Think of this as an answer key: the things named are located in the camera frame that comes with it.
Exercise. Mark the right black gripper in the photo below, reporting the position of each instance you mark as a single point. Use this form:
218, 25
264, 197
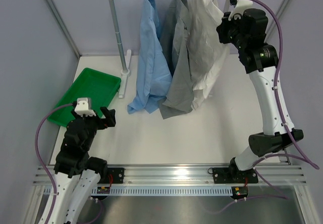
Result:
225, 24

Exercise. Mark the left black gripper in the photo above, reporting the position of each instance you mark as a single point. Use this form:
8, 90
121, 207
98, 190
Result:
108, 114

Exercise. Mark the white shirt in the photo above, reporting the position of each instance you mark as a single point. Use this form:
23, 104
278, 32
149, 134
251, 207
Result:
207, 54

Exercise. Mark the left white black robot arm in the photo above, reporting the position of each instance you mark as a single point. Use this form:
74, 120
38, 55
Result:
75, 172

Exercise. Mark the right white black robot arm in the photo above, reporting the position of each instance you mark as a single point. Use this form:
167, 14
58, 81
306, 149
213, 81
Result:
246, 32

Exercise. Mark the grey shirt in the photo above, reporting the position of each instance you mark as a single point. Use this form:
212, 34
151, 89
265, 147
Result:
175, 32

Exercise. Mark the light blue shirt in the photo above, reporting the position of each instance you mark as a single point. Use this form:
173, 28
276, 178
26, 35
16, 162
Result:
153, 74

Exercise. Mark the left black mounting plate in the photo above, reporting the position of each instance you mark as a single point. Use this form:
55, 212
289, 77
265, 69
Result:
113, 174

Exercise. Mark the black mounting plate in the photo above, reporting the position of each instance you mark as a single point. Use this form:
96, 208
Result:
113, 174
222, 175

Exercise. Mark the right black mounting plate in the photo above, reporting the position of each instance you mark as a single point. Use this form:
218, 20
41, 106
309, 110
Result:
222, 175

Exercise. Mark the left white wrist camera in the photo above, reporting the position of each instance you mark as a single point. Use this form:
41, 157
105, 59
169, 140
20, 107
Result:
83, 107

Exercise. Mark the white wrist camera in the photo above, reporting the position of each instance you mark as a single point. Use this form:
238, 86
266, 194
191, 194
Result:
83, 107
239, 7

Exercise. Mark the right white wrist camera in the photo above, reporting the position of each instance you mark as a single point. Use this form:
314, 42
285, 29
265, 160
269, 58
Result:
239, 7

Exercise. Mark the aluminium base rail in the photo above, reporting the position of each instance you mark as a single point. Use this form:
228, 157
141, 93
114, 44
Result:
179, 175

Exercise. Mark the white slotted cable duct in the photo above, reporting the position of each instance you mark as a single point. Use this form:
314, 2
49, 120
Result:
164, 191

